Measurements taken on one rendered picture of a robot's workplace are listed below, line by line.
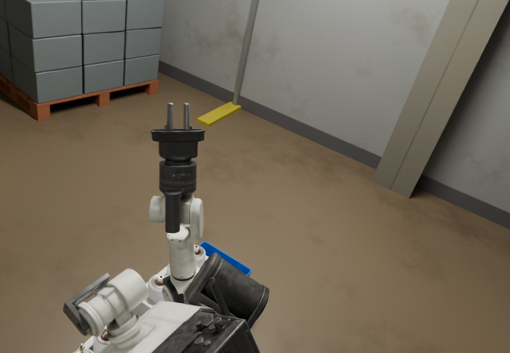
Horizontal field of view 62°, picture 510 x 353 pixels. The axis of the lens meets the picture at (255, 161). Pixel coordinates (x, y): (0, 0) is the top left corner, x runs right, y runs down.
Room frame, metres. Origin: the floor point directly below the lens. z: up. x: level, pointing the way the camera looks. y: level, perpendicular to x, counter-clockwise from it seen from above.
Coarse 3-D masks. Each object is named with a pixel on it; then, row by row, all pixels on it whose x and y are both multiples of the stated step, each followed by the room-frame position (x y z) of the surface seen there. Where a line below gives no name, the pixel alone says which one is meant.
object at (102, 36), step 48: (0, 0) 2.76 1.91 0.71; (48, 0) 2.66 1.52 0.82; (96, 0) 2.92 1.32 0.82; (144, 0) 3.26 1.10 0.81; (0, 48) 2.82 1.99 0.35; (48, 48) 2.62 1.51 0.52; (96, 48) 2.93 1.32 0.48; (144, 48) 3.29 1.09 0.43; (48, 96) 2.60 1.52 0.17; (96, 96) 2.96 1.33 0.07
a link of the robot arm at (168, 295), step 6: (162, 288) 0.76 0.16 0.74; (168, 288) 0.75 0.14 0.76; (186, 288) 0.73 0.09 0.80; (162, 294) 0.77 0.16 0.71; (168, 294) 0.74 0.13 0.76; (180, 294) 0.73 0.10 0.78; (168, 300) 0.74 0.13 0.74; (174, 300) 0.72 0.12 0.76; (180, 300) 0.72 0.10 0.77; (186, 300) 0.70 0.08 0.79
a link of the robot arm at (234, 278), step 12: (228, 264) 0.66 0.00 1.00; (216, 276) 0.61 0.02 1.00; (228, 276) 0.62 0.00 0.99; (240, 276) 0.64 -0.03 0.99; (228, 288) 0.61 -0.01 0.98; (240, 288) 0.61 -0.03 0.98; (252, 288) 0.62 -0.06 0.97; (228, 300) 0.59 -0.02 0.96; (240, 300) 0.60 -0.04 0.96; (252, 300) 0.60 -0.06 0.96; (240, 312) 0.59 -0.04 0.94
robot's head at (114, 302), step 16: (128, 272) 0.53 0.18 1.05; (112, 288) 0.49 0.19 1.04; (128, 288) 0.49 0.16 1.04; (144, 288) 0.51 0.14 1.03; (96, 304) 0.45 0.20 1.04; (112, 304) 0.46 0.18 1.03; (128, 304) 0.48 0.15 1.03; (112, 320) 0.47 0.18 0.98; (128, 320) 0.47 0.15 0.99; (112, 336) 0.45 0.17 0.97
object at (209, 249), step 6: (204, 246) 1.62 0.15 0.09; (210, 246) 1.61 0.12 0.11; (210, 252) 1.60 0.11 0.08; (216, 252) 1.59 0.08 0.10; (222, 252) 1.58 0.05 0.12; (222, 258) 1.57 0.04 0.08; (228, 258) 1.56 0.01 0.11; (234, 264) 1.55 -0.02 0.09; (240, 264) 1.54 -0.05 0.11; (246, 270) 1.52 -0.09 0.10
